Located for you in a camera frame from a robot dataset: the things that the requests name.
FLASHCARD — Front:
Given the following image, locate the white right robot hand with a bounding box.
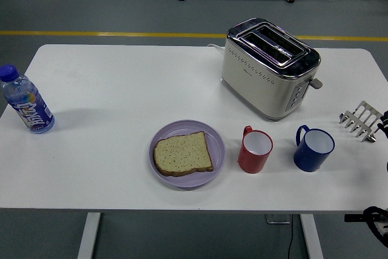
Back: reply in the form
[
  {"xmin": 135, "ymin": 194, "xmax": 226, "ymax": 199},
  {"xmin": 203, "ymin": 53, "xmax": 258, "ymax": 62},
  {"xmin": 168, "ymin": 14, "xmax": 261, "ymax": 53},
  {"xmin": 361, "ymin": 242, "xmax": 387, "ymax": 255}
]
[{"xmin": 376, "ymin": 109, "xmax": 388, "ymax": 144}]

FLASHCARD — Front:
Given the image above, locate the blue enamel cup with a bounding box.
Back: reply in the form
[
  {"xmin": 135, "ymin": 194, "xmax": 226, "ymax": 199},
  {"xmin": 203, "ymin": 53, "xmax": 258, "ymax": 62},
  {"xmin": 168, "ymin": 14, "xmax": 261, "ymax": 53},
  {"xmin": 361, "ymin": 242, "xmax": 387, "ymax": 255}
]
[{"xmin": 293, "ymin": 124, "xmax": 336, "ymax": 173}]

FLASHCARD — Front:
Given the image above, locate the red enamel cup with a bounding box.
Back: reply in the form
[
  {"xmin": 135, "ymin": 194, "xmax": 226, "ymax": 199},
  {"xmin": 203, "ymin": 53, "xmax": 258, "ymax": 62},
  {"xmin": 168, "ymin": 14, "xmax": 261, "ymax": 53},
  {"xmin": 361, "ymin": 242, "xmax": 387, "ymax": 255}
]
[{"xmin": 238, "ymin": 125, "xmax": 274, "ymax": 174}]

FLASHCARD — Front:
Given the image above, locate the slice of bread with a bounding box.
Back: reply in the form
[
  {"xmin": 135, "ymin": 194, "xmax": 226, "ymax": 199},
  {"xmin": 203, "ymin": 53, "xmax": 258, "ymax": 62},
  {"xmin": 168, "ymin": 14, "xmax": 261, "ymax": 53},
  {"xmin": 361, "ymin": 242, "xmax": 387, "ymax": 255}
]
[{"xmin": 153, "ymin": 131, "xmax": 215, "ymax": 177}]

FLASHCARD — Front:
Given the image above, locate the steel toast rack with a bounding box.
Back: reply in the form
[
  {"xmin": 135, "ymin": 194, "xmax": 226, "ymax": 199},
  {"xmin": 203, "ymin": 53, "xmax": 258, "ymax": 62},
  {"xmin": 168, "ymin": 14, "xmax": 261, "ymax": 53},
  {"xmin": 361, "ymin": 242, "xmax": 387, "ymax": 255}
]
[{"xmin": 338, "ymin": 100, "xmax": 384, "ymax": 143}]

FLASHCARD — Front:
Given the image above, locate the cream and chrome toaster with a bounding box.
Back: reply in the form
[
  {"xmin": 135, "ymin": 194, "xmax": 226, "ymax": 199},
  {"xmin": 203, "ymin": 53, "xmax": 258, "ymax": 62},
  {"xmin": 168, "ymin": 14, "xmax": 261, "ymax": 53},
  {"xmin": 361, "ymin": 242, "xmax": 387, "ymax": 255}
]
[{"xmin": 221, "ymin": 18, "xmax": 323, "ymax": 121}]

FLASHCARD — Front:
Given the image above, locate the purple round plate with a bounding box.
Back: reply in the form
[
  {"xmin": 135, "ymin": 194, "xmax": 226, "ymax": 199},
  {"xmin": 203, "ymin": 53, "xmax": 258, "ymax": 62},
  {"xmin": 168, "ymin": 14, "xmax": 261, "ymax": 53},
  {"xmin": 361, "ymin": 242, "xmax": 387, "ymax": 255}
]
[{"xmin": 149, "ymin": 119, "xmax": 227, "ymax": 189}]

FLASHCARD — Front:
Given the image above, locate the blue-capped water bottle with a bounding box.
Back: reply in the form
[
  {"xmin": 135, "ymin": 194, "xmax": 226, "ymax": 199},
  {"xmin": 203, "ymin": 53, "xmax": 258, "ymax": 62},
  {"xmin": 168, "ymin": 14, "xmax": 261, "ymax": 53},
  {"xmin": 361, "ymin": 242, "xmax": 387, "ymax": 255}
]
[{"xmin": 0, "ymin": 64, "xmax": 56, "ymax": 135}]

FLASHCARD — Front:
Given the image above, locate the black cable under table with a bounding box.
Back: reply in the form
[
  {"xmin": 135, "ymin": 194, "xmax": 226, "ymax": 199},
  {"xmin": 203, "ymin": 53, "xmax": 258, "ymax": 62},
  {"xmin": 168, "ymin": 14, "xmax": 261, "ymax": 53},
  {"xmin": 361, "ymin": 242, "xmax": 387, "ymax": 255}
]
[{"xmin": 287, "ymin": 214, "xmax": 295, "ymax": 259}]

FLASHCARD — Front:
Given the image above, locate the grey bracket under table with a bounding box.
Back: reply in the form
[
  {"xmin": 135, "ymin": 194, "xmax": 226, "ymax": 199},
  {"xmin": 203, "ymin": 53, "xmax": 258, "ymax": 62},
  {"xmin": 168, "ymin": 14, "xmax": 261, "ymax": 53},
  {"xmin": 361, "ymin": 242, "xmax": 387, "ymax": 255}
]
[{"xmin": 266, "ymin": 214, "xmax": 291, "ymax": 225}]

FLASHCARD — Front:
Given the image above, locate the white toaster cord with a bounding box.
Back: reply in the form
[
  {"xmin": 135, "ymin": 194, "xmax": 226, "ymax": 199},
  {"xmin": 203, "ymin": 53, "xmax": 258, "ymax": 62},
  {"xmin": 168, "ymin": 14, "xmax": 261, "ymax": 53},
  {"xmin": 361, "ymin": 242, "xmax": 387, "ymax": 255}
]
[{"xmin": 207, "ymin": 43, "xmax": 226, "ymax": 54}]

